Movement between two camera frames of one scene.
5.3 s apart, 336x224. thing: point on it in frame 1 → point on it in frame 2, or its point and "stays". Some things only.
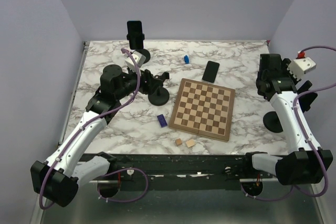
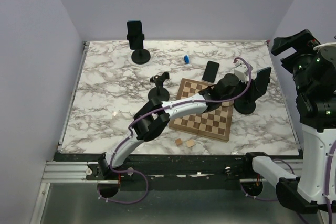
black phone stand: (272, 122) → (244, 107)
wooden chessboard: (203, 109) stays
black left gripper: (152, 83) → (251, 93)
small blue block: (186, 59) stays
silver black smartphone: (210, 72) stays
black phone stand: (160, 95) stays
